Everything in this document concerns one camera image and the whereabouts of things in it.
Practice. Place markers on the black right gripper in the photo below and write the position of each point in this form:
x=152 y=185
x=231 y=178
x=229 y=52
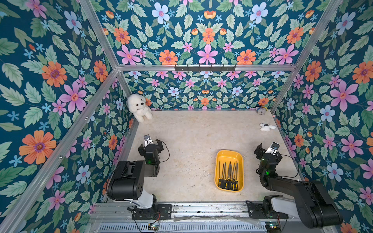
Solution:
x=265 y=152

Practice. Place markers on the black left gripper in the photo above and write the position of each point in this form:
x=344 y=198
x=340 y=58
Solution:
x=158 y=147

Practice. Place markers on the file tool yellow black handle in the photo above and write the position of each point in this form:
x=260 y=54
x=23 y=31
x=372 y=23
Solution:
x=233 y=177
x=219 y=175
x=236 y=177
x=225 y=175
x=222 y=177
x=229 y=177

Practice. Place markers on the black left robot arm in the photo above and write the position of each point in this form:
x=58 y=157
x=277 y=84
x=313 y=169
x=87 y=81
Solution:
x=127 y=181

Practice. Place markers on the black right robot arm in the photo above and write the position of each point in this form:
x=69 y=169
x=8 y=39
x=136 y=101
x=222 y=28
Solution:
x=311 y=202

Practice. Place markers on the yellow storage tray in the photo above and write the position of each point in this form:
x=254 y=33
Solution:
x=232 y=157

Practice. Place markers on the small white plush toy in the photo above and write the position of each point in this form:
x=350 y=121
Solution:
x=267 y=127

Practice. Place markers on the white plush bear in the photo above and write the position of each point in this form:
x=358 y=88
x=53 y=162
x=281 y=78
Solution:
x=138 y=107

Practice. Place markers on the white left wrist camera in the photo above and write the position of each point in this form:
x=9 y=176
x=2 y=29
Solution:
x=147 y=140

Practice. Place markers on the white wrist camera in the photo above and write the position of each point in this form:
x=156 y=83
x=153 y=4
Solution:
x=147 y=140
x=273 y=149

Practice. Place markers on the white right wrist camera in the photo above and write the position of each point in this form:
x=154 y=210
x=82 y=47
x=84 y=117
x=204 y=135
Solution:
x=273 y=149

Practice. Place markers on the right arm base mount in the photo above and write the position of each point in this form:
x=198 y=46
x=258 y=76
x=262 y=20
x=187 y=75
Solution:
x=264 y=210

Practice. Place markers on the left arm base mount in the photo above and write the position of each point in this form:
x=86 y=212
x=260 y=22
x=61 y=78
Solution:
x=156 y=212

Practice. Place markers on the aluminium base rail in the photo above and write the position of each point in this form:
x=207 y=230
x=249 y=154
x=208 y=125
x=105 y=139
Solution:
x=197 y=217

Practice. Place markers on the aluminium frame top bar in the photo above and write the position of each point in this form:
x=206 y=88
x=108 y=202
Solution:
x=289 y=67

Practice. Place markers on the black hook rail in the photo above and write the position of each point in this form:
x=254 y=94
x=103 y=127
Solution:
x=200 y=68

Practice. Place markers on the aluminium frame post left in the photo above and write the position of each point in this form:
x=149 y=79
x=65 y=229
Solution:
x=103 y=41

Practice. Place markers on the aluminium frame post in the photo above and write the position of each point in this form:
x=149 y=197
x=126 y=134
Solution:
x=103 y=41
x=326 y=17

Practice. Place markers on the aluminium frame post right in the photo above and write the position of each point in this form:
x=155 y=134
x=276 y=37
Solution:
x=326 y=17

